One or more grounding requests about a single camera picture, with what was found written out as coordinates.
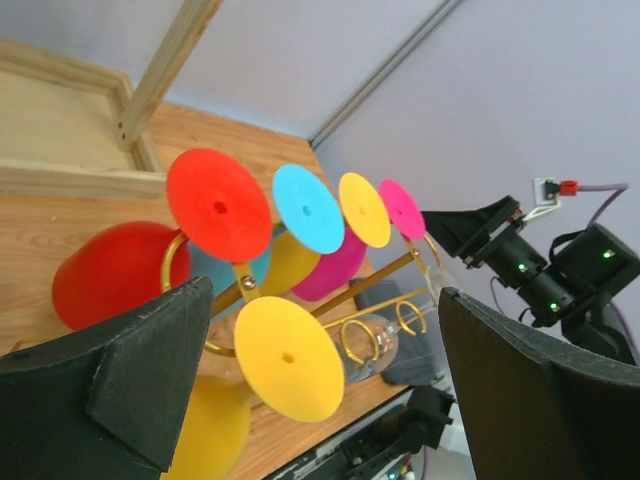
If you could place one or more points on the wooden clothes rack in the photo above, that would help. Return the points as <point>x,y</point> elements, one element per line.
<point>76,129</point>

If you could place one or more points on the red plastic wine glass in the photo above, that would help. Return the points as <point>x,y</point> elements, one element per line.
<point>218,207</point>

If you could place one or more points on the clear plastic wine glass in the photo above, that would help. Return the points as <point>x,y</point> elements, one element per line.
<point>425,307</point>

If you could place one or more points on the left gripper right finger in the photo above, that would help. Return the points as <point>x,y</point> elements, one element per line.
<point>536,407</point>

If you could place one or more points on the grey checked cloth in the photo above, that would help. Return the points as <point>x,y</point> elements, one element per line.
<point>406,356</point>

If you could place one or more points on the yellow wine glass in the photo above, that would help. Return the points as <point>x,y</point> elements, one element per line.
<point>290,261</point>
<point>289,362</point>

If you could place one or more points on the blue plastic wine glass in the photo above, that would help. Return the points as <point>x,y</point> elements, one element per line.
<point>306,207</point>

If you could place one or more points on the aluminium frame beam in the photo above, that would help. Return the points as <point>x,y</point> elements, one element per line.
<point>425,28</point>

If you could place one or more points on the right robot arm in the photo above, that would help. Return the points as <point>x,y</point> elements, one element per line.
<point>573,286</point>

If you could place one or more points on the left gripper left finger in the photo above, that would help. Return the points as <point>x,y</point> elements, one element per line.
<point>107,401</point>

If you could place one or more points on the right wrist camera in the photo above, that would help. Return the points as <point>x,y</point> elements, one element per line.
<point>547,196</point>

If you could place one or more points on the magenta plastic wine glass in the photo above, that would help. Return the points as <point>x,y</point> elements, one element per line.
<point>371,213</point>

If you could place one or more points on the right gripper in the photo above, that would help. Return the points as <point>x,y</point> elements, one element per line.
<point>474,235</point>

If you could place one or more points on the black mounting base rail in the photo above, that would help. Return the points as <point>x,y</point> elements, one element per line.
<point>367,448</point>

